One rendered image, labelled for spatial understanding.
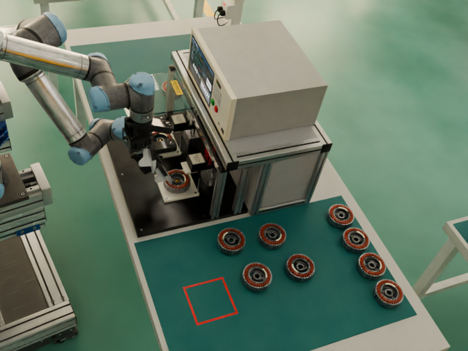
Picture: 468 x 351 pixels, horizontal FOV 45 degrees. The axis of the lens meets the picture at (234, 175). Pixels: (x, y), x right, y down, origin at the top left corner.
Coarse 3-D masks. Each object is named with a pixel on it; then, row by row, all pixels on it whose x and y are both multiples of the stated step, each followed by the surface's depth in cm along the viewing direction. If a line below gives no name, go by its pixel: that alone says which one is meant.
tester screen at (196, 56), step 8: (192, 40) 222; (192, 48) 223; (192, 56) 225; (200, 56) 217; (192, 64) 227; (200, 64) 218; (192, 72) 229; (200, 72) 220; (208, 72) 211; (200, 80) 222; (208, 88) 214; (208, 104) 218
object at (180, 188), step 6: (174, 174) 235; (180, 174) 235; (186, 174) 235; (174, 180) 233; (180, 180) 234; (186, 180) 233; (168, 186) 230; (174, 186) 230; (180, 186) 230; (186, 186) 231; (180, 192) 231
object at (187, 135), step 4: (184, 132) 254; (188, 132) 251; (196, 132) 252; (184, 136) 255; (188, 136) 249; (192, 136) 250; (196, 136) 250; (188, 140) 250; (192, 140) 250; (196, 140) 251; (188, 144) 251; (192, 144) 252; (196, 144) 253
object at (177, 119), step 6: (180, 114) 244; (174, 120) 241; (180, 120) 241; (186, 120) 242; (192, 120) 246; (174, 126) 240; (180, 126) 241; (186, 126) 242; (192, 126) 244; (174, 132) 243; (192, 132) 251
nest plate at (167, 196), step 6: (156, 174) 238; (192, 180) 238; (162, 186) 234; (192, 186) 236; (162, 192) 231; (168, 192) 232; (174, 192) 232; (186, 192) 233; (192, 192) 234; (168, 198) 230; (174, 198) 230; (180, 198) 231
